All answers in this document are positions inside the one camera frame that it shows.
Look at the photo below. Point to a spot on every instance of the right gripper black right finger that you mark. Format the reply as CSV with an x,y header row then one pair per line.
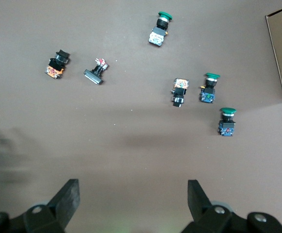
x,y
204,213

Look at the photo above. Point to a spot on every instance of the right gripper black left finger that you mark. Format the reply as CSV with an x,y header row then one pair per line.
x,y
58,213

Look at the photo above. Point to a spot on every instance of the green mushroom push button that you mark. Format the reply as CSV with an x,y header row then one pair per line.
x,y
207,94
159,34
227,127

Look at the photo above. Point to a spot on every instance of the black square button red terminals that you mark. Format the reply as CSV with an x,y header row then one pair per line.
x,y
94,75

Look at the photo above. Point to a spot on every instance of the beige black switch part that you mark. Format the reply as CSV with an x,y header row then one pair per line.
x,y
179,92

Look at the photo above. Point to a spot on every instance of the black selector switch orange block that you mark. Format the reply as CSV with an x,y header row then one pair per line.
x,y
57,64

